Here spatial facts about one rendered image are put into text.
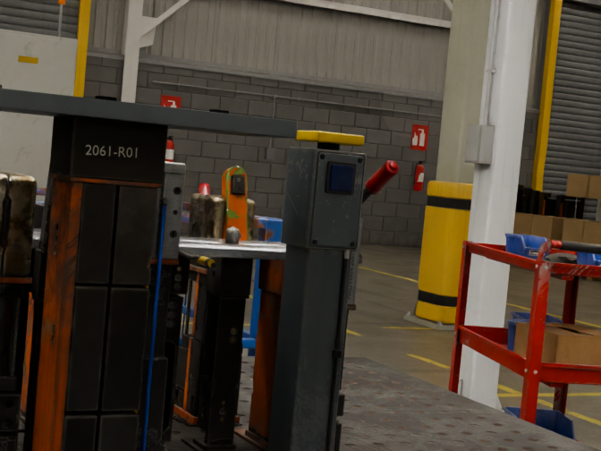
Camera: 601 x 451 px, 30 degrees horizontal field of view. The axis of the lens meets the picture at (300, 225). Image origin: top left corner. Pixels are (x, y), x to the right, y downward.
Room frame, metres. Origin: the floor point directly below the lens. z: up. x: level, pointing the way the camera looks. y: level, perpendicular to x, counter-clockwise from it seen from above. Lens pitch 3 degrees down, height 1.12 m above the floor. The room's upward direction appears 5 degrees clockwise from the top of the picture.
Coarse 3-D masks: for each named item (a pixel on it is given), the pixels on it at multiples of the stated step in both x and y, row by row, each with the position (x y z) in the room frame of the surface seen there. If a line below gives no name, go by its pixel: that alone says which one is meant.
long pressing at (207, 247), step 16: (32, 240) 1.38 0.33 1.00; (192, 240) 1.60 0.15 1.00; (208, 240) 1.63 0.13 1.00; (224, 240) 1.66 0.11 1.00; (240, 240) 1.68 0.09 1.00; (208, 256) 1.49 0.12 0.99; (224, 256) 1.50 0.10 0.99; (240, 256) 1.51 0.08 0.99; (256, 256) 1.52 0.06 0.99; (272, 256) 1.53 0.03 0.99
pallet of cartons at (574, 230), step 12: (576, 180) 14.85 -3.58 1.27; (588, 180) 14.68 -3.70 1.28; (600, 180) 14.48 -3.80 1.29; (576, 192) 14.83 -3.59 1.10; (588, 192) 14.64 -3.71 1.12; (600, 192) 14.46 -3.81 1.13; (564, 228) 14.96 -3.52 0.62; (576, 228) 14.77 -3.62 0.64; (588, 228) 14.57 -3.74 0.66; (600, 228) 14.39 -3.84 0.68; (564, 240) 14.94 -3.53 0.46; (576, 240) 14.75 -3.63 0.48; (588, 240) 14.55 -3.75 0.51; (600, 240) 14.38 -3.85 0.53
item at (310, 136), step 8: (304, 136) 1.28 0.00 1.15; (312, 136) 1.26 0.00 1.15; (320, 136) 1.25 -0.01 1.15; (328, 136) 1.26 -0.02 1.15; (336, 136) 1.26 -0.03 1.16; (344, 136) 1.27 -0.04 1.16; (352, 136) 1.27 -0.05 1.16; (360, 136) 1.28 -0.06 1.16; (320, 144) 1.28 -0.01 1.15; (328, 144) 1.28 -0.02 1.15; (336, 144) 1.28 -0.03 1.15; (344, 144) 1.27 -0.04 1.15; (352, 144) 1.27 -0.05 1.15; (360, 144) 1.28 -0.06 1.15
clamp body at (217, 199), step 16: (192, 208) 1.81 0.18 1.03; (208, 208) 1.75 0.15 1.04; (192, 224) 1.81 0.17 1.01; (208, 224) 1.75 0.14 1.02; (192, 272) 1.80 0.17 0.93; (192, 336) 1.78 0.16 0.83; (192, 352) 1.77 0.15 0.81; (192, 368) 1.76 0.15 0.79; (240, 368) 1.77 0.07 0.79; (176, 384) 1.82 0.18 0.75; (192, 384) 1.75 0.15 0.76; (176, 400) 1.81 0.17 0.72; (192, 400) 1.75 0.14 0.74; (176, 416) 1.77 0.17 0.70; (192, 416) 1.74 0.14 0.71
